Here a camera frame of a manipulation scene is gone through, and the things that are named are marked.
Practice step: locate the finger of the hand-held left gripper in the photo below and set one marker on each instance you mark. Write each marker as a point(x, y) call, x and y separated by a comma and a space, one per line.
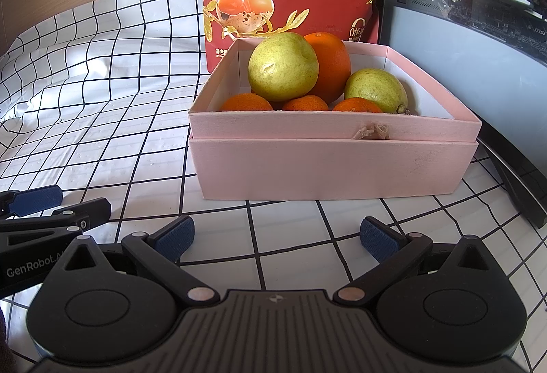
point(85, 212)
point(30, 200)

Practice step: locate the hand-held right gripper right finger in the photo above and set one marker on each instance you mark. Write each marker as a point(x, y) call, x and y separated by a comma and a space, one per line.
point(378, 240)

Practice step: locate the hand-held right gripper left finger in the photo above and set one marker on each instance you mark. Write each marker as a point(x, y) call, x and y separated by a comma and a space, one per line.
point(173, 238)

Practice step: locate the pink cardboard box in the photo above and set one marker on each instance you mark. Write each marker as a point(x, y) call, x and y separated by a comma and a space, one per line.
point(320, 168)

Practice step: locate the small mandarin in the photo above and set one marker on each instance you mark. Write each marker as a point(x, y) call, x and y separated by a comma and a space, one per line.
point(305, 103)
point(248, 103)
point(357, 105)

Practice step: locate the small green pear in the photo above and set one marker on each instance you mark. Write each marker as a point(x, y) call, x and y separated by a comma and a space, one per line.
point(376, 89)

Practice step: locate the large orange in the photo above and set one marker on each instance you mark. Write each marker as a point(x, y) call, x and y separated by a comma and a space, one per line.
point(331, 65)

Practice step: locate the large green pear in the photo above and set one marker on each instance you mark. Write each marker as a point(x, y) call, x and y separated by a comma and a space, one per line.
point(282, 65)

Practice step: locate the white checkered cloth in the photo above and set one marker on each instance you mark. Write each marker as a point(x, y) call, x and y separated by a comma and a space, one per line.
point(107, 78)

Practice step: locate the computer case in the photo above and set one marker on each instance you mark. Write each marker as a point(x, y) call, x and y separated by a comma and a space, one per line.
point(470, 56)

